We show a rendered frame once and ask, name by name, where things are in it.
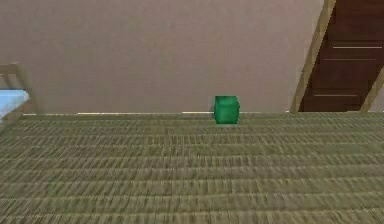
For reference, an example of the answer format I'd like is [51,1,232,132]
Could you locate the green bin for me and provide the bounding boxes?
[213,95,241,125]

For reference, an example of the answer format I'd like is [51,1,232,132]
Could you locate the dark brown room door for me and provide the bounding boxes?
[298,0,384,113]

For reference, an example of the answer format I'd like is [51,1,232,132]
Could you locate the wooden bed with blue sheet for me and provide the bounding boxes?
[0,63,37,124]

